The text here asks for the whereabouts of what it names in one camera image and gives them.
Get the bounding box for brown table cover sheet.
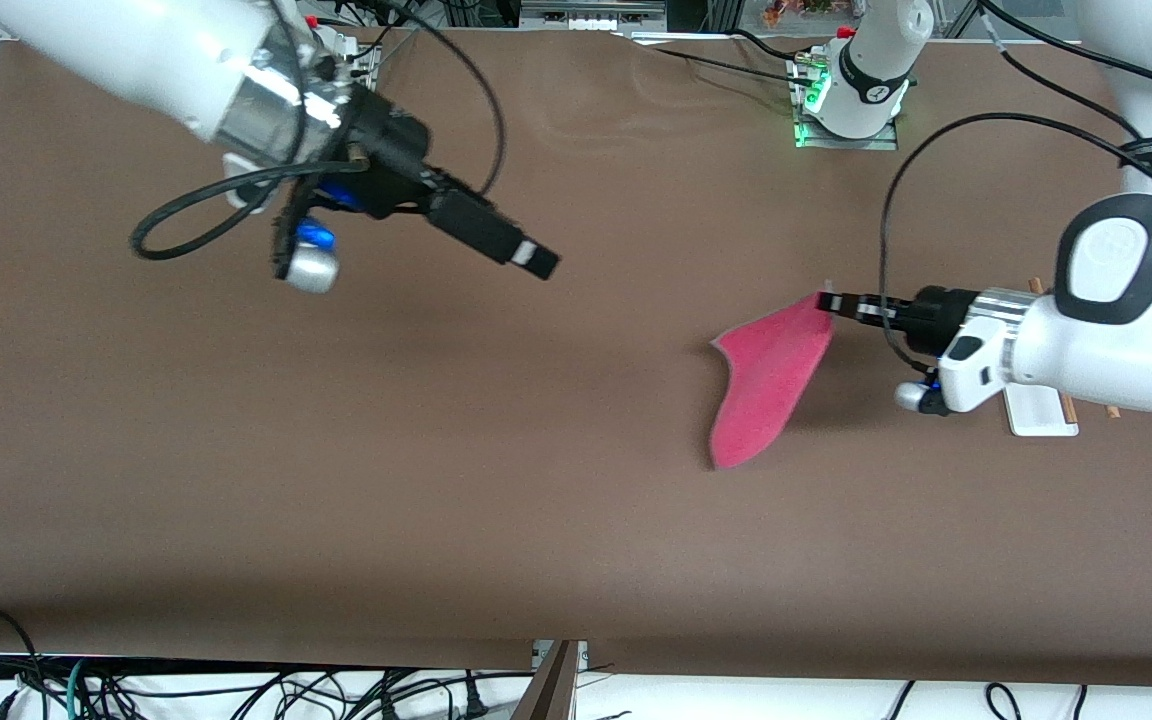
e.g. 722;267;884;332
0;18;1152;689

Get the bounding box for white rack with wooden bars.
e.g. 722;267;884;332
1006;278;1122;438

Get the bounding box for pink and grey towel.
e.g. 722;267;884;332
709;283;837;471

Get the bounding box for aluminium table frame profile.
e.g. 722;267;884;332
514;640;589;720

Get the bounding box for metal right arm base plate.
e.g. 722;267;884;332
336;40;382;86

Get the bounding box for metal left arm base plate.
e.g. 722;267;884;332
793;55;899;151

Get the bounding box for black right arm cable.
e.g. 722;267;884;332
129;0;507;263

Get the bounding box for white power strip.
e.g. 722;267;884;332
519;0;667;31

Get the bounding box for tangled black cable bundle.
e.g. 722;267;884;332
86;665;462;720

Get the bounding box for black cable on table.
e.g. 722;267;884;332
616;28;817;86

